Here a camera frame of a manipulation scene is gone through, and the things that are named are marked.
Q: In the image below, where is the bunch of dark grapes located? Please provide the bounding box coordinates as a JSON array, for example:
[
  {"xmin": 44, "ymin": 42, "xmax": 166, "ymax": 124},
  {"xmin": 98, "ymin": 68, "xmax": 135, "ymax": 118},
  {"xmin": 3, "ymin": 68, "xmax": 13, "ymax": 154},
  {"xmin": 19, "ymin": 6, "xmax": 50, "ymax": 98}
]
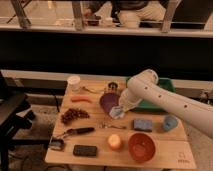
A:
[{"xmin": 61, "ymin": 108, "xmax": 89, "ymax": 125}]

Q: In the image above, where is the blue sponge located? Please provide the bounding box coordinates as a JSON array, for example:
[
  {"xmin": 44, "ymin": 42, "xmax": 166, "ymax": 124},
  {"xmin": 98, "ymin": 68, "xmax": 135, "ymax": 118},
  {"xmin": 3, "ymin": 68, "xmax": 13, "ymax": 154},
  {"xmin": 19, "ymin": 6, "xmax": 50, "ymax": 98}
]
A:
[{"xmin": 133, "ymin": 119, "xmax": 153, "ymax": 132}]

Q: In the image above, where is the white plastic cup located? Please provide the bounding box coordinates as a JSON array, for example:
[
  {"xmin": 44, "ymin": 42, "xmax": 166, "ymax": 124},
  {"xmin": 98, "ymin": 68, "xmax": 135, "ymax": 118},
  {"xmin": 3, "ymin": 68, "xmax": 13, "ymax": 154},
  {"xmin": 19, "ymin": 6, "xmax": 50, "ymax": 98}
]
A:
[{"xmin": 67, "ymin": 75, "xmax": 81, "ymax": 91}]

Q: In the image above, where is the small metal cup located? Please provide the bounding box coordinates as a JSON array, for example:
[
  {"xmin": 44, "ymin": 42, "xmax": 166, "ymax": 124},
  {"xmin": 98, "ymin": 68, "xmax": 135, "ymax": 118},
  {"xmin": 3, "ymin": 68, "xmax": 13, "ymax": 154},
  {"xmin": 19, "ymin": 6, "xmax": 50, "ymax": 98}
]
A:
[{"xmin": 107, "ymin": 82, "xmax": 118, "ymax": 93}]

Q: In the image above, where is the green plastic tray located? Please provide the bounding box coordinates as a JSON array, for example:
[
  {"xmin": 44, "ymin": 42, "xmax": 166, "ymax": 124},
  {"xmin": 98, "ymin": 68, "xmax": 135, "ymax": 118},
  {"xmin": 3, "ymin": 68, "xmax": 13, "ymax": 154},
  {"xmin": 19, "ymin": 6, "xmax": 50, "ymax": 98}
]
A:
[{"xmin": 123, "ymin": 78, "xmax": 175, "ymax": 112}]

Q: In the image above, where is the small black metal clip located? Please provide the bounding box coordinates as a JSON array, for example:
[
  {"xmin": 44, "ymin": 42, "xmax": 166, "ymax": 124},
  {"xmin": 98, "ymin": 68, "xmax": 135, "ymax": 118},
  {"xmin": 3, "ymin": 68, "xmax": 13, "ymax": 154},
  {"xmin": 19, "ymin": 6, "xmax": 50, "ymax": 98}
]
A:
[{"xmin": 49, "ymin": 138, "xmax": 64, "ymax": 151}]

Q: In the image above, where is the purple bowl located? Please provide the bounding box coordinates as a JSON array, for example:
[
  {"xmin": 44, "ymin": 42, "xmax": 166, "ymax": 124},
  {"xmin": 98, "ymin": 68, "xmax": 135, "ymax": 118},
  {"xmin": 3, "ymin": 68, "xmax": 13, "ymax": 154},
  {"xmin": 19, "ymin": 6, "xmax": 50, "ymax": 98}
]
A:
[{"xmin": 99, "ymin": 93, "xmax": 120, "ymax": 114}]

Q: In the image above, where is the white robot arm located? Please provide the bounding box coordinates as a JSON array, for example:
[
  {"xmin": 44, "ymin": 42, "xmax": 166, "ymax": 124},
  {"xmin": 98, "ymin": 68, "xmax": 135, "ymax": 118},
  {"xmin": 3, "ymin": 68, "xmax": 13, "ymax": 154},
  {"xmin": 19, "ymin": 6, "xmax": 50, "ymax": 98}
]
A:
[{"xmin": 119, "ymin": 69, "xmax": 213, "ymax": 136}]

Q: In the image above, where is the light blue towel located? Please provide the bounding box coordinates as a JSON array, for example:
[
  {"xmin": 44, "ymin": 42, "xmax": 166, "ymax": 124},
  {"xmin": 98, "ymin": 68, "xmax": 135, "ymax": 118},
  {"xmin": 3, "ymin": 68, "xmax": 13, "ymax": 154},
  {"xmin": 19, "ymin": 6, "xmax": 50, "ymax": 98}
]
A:
[{"xmin": 109, "ymin": 106, "xmax": 125, "ymax": 119}]

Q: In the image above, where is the light blue cup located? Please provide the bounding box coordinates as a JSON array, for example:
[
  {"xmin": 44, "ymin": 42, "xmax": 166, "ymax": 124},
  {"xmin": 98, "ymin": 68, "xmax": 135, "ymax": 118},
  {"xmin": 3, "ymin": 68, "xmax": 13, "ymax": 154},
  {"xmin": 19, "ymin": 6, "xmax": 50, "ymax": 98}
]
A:
[{"xmin": 163, "ymin": 115, "xmax": 178, "ymax": 132}]

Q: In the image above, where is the metal fork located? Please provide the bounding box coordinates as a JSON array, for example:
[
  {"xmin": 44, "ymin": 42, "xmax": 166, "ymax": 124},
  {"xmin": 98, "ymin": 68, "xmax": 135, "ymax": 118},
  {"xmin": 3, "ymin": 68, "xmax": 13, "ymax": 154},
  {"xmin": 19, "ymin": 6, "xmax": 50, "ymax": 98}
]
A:
[{"xmin": 99, "ymin": 123, "xmax": 127, "ymax": 129}]

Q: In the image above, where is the black chair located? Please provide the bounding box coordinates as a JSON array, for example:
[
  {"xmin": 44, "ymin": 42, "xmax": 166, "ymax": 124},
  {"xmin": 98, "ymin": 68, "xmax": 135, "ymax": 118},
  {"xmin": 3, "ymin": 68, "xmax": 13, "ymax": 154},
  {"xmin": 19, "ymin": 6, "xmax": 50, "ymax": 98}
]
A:
[{"xmin": 0, "ymin": 72, "xmax": 35, "ymax": 171}]

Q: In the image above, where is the black rectangular case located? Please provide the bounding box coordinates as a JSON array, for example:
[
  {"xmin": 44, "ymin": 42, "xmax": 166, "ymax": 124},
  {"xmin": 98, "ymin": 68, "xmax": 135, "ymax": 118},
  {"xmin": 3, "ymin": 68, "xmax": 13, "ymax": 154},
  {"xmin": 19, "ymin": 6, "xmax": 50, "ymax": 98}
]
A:
[{"xmin": 73, "ymin": 145, "xmax": 97, "ymax": 157}]

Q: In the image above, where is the red-orange bowl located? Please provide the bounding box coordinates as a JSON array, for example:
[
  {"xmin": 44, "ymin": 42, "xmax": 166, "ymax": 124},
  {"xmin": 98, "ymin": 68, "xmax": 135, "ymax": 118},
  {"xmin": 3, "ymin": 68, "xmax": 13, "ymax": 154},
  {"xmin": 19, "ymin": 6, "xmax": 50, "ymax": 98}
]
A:
[{"xmin": 128, "ymin": 133, "xmax": 156, "ymax": 163}]

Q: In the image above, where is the yellow-red apple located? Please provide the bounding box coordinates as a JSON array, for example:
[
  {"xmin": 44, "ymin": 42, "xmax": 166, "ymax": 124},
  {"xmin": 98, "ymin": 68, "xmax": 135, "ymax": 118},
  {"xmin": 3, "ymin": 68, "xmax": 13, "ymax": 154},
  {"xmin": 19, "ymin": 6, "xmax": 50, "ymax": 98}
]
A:
[{"xmin": 107, "ymin": 134, "xmax": 122, "ymax": 150}]

